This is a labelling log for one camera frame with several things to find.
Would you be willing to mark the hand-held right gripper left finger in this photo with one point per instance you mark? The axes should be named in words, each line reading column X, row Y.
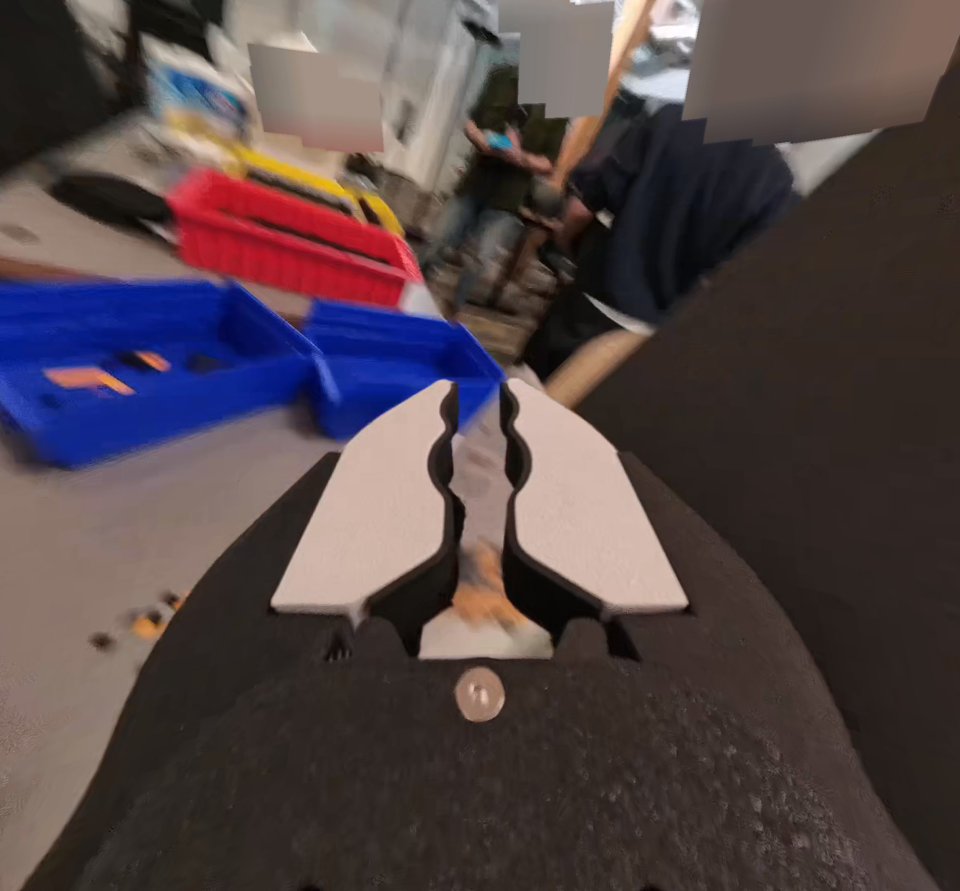
column 375, row 516

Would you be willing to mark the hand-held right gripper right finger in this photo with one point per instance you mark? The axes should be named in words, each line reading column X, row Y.
column 592, row 516

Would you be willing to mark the pile of orange black lego pieces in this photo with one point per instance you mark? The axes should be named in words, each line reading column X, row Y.
column 150, row 617

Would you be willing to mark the loose orange black lego parts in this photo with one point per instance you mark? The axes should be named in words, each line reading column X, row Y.
column 97, row 377

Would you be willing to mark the blue plastic bin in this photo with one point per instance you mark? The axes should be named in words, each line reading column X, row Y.
column 150, row 426
column 390, row 373

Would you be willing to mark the red plastic bin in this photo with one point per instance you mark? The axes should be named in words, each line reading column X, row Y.
column 285, row 261

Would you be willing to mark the yellow plastic bin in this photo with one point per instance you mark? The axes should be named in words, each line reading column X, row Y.
column 300, row 175

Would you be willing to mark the black zip pouch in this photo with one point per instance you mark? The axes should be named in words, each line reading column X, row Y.
column 112, row 201

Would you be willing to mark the wooden pillar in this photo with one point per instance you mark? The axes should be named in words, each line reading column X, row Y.
column 615, row 66

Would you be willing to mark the white wipes canister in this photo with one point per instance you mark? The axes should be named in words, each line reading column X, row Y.
column 195, row 92

